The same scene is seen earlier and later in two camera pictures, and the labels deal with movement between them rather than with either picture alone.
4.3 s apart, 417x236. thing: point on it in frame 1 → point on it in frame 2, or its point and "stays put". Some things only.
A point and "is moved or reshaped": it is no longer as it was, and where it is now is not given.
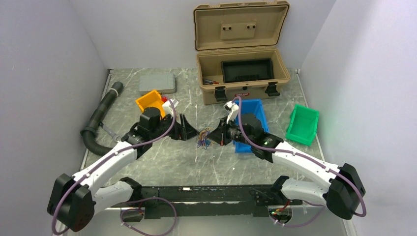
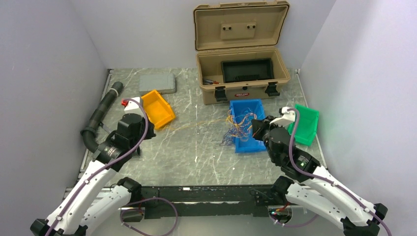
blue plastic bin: [253, 106] stays put
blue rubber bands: [201, 142] is moved or reshaped
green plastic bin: [302, 124] stays put
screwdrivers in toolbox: [209, 82] stays put
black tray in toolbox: [235, 71] stays put
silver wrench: [116, 137] stays put
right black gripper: [220, 136] → [258, 125]
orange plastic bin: [152, 99] stays put
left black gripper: [187, 131] → [150, 133]
